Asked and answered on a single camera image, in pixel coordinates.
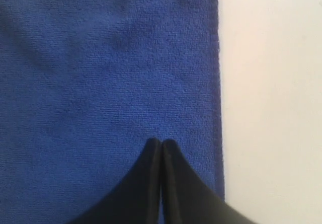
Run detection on blue microfibre towel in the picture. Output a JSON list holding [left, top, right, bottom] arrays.
[[1, 0, 224, 223]]

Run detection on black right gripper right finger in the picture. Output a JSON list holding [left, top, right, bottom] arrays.
[[160, 139, 253, 224]]

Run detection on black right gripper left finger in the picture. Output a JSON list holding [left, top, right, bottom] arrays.
[[70, 138, 161, 224]]

